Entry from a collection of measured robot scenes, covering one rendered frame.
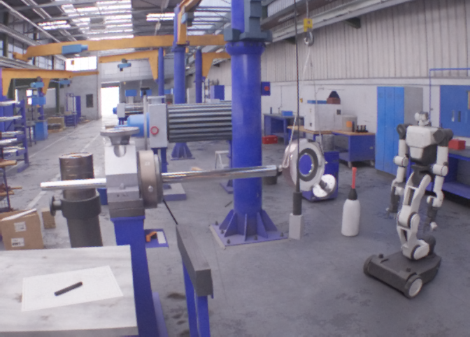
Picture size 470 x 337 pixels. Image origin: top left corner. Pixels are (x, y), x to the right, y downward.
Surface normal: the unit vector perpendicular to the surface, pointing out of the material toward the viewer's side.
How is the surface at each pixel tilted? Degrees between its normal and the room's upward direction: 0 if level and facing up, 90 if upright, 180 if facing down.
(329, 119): 90
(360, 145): 90
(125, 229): 90
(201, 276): 90
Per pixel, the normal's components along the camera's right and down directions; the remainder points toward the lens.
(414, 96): 0.26, 0.17
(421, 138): -0.91, 0.09
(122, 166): 0.19, -0.58
